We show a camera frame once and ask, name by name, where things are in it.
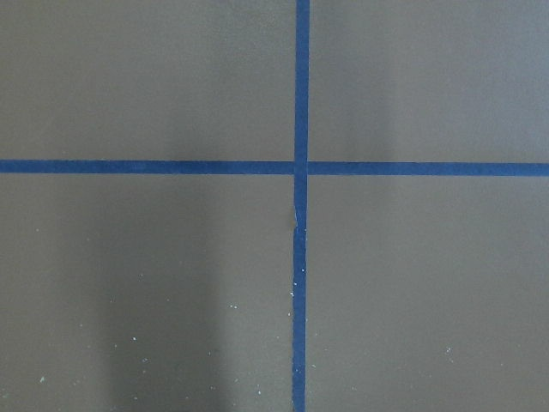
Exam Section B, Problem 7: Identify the vertical blue tape strip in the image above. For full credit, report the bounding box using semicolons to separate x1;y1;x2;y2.
292;1;311;411

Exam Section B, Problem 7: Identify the horizontal blue tape strip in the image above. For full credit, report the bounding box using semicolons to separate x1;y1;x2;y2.
1;160;548;177

